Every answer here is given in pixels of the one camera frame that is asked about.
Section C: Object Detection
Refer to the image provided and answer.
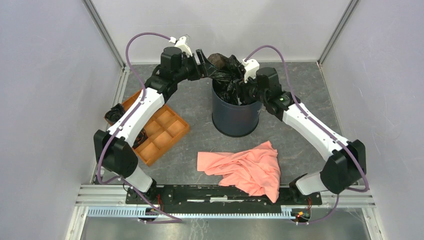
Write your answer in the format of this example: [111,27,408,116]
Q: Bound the black trash bag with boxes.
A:
[207,53,244,106]
[104,103,126,126]
[132,128,148,149]

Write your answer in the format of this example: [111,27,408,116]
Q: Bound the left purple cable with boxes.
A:
[96,32,183,225]

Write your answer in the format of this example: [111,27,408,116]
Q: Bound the pink cloth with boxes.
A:
[197,141,281,204]

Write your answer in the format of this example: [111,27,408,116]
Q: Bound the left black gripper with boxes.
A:
[174,49,218,84]

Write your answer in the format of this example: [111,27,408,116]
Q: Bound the aluminium slotted rail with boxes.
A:
[87,206,295,220]

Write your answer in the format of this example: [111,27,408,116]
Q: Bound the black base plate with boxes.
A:
[144,184,323,215]

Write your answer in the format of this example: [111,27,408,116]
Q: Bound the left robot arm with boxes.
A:
[93,46,230,204]

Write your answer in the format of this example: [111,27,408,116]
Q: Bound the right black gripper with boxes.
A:
[231,71,268,106]

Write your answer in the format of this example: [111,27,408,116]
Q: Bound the dark blue trash bin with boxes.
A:
[211,80,263,138]

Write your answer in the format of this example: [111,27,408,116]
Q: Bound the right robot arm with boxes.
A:
[235,67,367,204]

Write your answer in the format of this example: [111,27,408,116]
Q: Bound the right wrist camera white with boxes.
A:
[241,58,260,83]

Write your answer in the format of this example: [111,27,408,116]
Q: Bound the orange compartment tray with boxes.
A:
[108,88,190,167]

